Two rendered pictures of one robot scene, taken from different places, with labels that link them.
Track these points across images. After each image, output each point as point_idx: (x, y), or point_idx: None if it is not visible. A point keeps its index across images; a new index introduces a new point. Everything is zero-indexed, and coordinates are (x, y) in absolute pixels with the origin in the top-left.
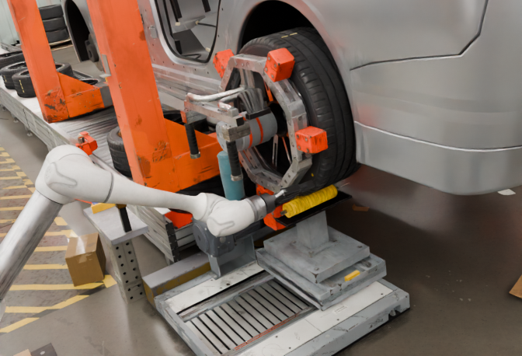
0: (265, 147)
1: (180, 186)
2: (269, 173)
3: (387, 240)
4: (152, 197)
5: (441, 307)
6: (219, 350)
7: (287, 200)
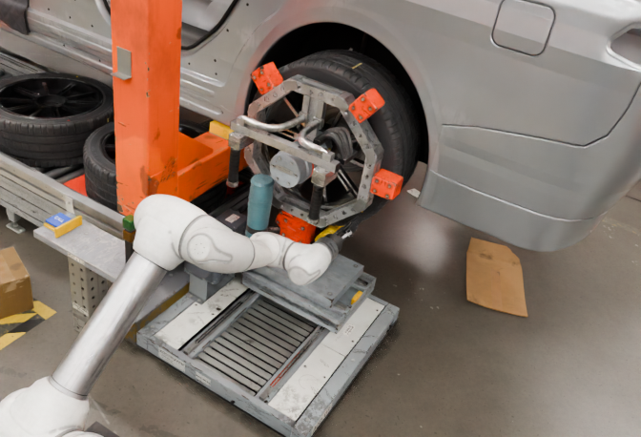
0: None
1: None
2: (298, 200)
3: (341, 247)
4: (271, 257)
5: (420, 317)
6: (250, 387)
7: None
